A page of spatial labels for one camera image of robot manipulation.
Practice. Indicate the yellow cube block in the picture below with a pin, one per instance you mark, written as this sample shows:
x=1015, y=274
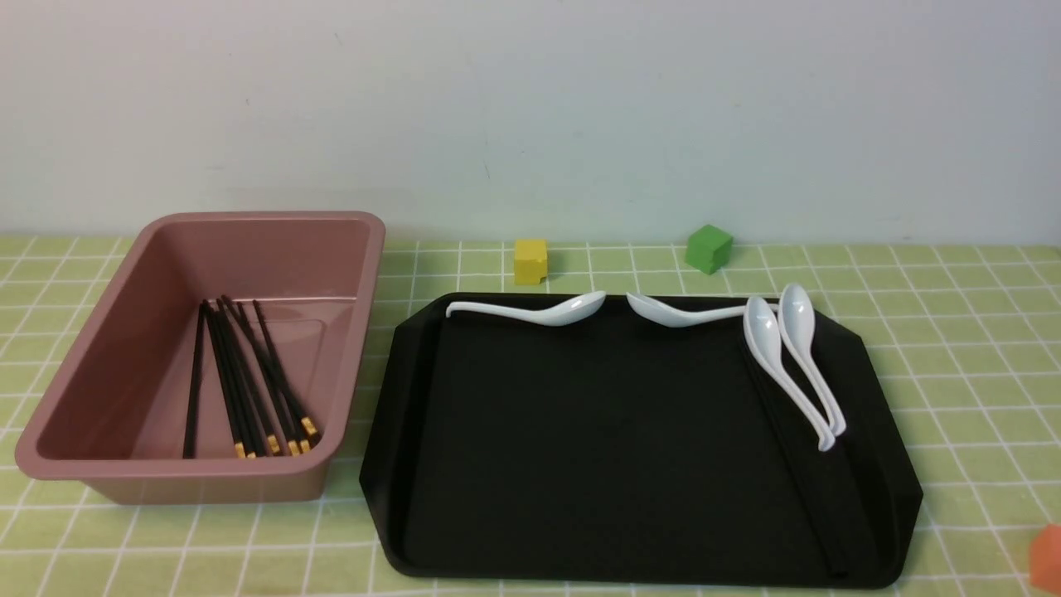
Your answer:
x=530, y=261

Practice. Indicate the white spoon far left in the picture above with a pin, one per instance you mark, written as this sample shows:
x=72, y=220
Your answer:
x=563, y=314

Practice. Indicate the white spoon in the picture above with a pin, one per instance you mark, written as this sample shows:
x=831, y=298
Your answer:
x=563, y=314
x=670, y=317
x=765, y=342
x=797, y=323

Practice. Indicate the white spoon centre top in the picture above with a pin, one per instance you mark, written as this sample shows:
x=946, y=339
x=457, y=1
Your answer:
x=670, y=317

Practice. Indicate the black plastic tray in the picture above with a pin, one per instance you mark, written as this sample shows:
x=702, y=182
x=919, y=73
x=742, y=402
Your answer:
x=617, y=450

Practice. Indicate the green cube block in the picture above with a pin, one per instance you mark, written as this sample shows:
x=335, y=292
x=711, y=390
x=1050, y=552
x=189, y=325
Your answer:
x=708, y=249

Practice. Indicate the white spoon right inner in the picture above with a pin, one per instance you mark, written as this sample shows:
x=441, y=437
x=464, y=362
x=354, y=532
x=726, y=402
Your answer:
x=765, y=342

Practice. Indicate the black chopstick gold tip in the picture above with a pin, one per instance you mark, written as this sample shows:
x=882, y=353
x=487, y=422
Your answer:
x=306, y=429
x=259, y=429
x=288, y=431
x=228, y=394

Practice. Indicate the white spoon right outer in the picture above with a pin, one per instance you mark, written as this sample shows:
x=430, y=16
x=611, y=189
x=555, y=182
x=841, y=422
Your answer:
x=797, y=323

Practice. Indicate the pink plastic bin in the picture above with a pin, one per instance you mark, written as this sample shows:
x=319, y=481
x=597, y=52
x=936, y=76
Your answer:
x=114, y=415

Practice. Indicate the green checked table mat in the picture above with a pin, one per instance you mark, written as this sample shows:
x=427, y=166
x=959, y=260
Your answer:
x=965, y=338

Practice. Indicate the orange block at edge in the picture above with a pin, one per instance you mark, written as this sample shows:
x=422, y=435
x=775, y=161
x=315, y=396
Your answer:
x=1044, y=560

